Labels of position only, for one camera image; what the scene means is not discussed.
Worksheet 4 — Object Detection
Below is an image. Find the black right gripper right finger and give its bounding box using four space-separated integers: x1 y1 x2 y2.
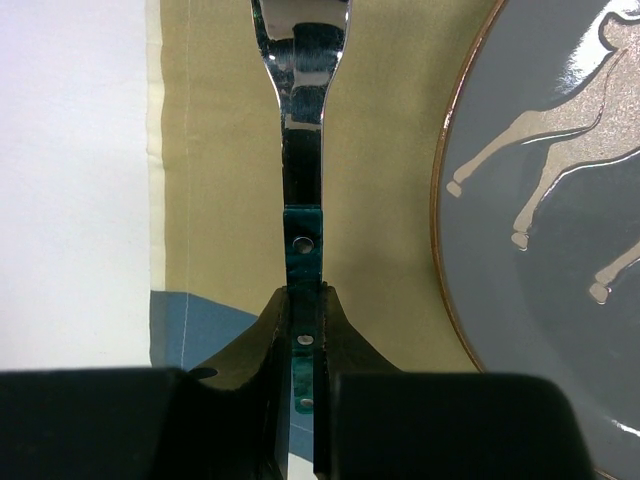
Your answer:
313 286 594 479

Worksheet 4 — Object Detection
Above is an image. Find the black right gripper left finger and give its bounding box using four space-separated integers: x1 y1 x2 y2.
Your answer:
1 288 291 479

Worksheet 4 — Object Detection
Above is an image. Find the blue and tan cloth placemat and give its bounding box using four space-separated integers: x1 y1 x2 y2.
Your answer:
145 1 493 371

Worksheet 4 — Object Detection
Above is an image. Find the grey reindeer plate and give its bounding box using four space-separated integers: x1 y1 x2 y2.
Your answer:
431 1 639 479

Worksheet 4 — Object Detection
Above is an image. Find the fork with teal handle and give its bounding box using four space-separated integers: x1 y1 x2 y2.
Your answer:
251 0 351 414

